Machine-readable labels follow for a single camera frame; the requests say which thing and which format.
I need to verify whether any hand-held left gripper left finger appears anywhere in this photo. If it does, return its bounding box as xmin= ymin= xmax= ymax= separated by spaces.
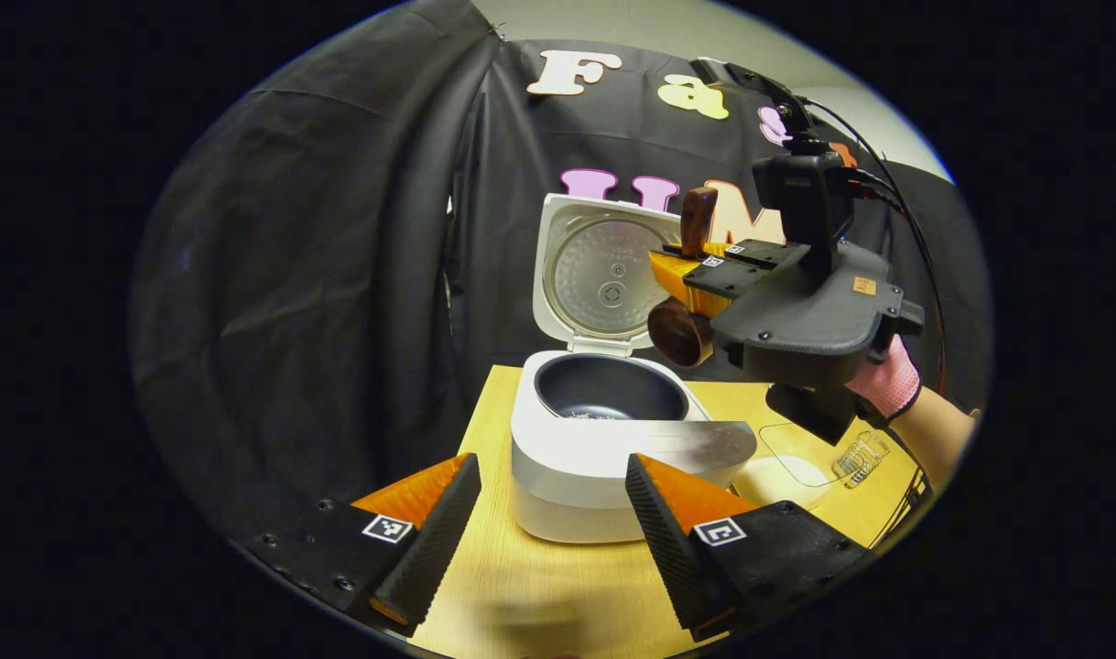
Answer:
xmin=240 ymin=453 xmax=483 ymax=640

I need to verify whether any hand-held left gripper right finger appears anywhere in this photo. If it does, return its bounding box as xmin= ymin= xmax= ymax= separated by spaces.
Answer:
xmin=625 ymin=453 xmax=874 ymax=642

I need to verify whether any brown wooden spoon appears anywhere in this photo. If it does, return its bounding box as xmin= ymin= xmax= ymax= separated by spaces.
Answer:
xmin=647 ymin=188 xmax=720 ymax=369

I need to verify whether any clear container of rice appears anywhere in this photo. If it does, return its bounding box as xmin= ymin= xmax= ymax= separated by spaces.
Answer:
xmin=731 ymin=421 xmax=838 ymax=509

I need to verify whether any white rice cooker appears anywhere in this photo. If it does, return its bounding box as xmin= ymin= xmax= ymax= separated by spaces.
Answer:
xmin=510 ymin=192 xmax=760 ymax=546

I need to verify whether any clear chopstick holder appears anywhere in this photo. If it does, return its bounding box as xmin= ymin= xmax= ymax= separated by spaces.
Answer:
xmin=832 ymin=430 xmax=891 ymax=489

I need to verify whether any black backdrop cloth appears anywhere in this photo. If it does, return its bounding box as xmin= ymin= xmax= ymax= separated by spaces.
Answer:
xmin=129 ymin=0 xmax=993 ymax=550

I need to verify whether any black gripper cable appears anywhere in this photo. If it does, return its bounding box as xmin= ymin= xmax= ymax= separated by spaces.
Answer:
xmin=800 ymin=96 xmax=948 ymax=394

